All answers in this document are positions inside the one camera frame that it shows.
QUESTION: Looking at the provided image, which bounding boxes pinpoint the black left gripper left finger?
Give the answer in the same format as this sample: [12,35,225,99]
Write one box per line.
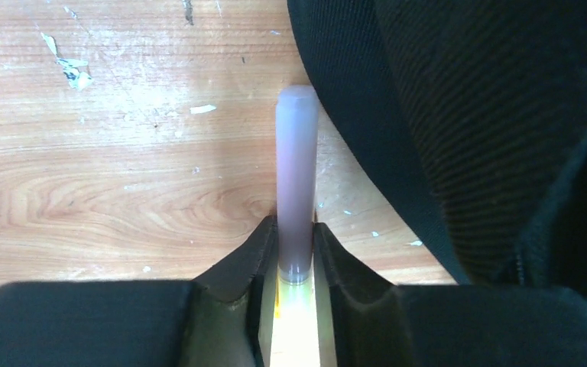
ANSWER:
[0,216,277,366]

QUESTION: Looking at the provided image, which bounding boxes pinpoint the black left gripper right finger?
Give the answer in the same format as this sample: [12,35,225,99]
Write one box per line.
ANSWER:
[313,223,587,366]

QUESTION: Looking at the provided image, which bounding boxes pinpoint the pink yellow highlighter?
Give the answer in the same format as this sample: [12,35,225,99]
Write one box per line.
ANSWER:
[275,85,319,366]

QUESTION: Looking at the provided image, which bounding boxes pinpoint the black student backpack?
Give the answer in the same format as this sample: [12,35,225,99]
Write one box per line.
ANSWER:
[287,1,587,300]

